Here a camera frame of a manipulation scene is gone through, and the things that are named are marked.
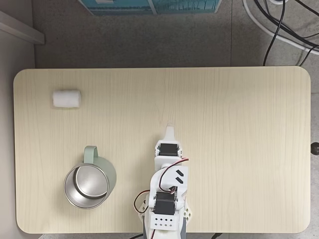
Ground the white gauze dressing roll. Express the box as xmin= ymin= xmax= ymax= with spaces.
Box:
xmin=52 ymin=90 xmax=81 ymax=110

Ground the green cup steel interior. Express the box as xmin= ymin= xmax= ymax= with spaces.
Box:
xmin=63 ymin=145 xmax=117 ymax=211

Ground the blue box with tree print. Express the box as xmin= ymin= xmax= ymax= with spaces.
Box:
xmin=149 ymin=0 xmax=222 ymax=15

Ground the blue box with white label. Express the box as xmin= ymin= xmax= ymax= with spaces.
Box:
xmin=78 ymin=0 xmax=153 ymax=16

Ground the white shelf board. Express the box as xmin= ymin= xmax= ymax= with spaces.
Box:
xmin=0 ymin=9 xmax=46 ymax=46

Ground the red black white servo cable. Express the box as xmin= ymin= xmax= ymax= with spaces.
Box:
xmin=159 ymin=157 xmax=190 ymax=193
xmin=133 ymin=190 xmax=151 ymax=214

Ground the thick white cable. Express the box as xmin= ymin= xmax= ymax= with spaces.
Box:
xmin=242 ymin=0 xmax=319 ymax=51

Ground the long black cable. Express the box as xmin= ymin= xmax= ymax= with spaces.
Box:
xmin=253 ymin=0 xmax=319 ymax=47

